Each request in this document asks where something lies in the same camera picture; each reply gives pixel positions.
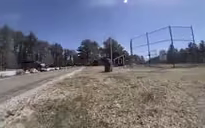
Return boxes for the pole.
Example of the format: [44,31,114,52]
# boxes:
[109,37,113,61]

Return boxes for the dry brown grass field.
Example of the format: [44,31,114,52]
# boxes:
[0,63,205,128]

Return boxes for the dark vehicle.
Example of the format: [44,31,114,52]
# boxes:
[21,60,46,72]

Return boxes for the wood of trees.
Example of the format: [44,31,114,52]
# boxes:
[0,18,131,72]

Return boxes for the row of dark trees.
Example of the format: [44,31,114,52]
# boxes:
[149,37,205,65]

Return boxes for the grey asphalt road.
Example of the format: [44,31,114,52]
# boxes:
[0,66,85,108]

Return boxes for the white snow bank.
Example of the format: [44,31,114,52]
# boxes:
[0,69,24,80]

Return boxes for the small wooden frame structure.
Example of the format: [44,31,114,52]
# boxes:
[112,54,126,67]

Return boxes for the tall chain-link fence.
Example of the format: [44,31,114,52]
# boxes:
[129,24,196,66]

